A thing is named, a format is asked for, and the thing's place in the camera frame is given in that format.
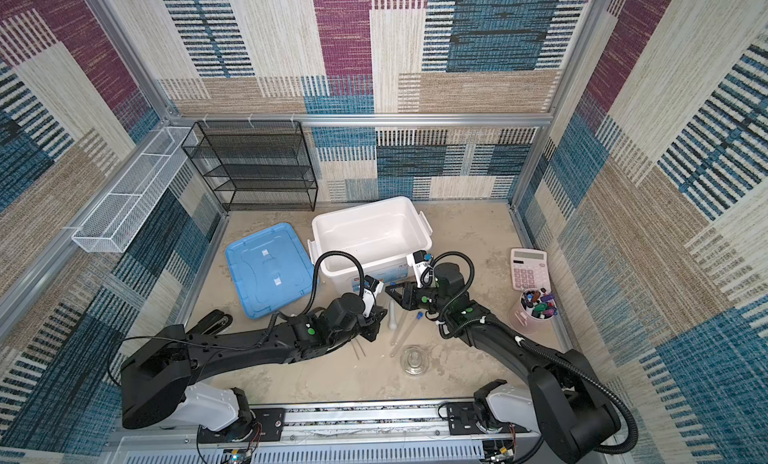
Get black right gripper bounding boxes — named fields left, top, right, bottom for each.
left=385, top=279, right=449, bottom=314

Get white ceramic pestle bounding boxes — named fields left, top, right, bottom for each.
left=388, top=300, right=398, bottom=331

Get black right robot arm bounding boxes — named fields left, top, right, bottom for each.
left=386, top=250, right=639, bottom=463

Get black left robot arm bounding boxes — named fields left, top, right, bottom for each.
left=120, top=273, right=387, bottom=431

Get metal tweezers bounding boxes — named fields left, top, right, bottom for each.
left=353, top=337, right=367, bottom=358

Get glass flask with stopper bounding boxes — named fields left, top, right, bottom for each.
left=400, top=345, right=430, bottom=376

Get white plastic storage bin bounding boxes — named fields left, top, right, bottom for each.
left=307, top=196, right=433, bottom=284

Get blue plastic bin lid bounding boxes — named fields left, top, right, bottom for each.
left=225, top=222, right=314, bottom=320

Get pink calculator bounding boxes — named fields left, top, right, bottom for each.
left=510, top=248, right=551, bottom=291

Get pink cup of markers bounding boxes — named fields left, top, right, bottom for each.
left=511, top=288, right=559, bottom=334

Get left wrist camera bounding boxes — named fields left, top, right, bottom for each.
left=362, top=275, right=385, bottom=313

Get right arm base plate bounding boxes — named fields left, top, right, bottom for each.
left=437, top=401, right=529, bottom=435

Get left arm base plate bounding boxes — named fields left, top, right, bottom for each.
left=197, top=407, right=286, bottom=444

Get black wire shelf rack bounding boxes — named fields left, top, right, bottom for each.
left=181, top=120, right=318, bottom=211

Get white mesh wall basket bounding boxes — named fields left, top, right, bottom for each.
left=71, top=126, right=190, bottom=253

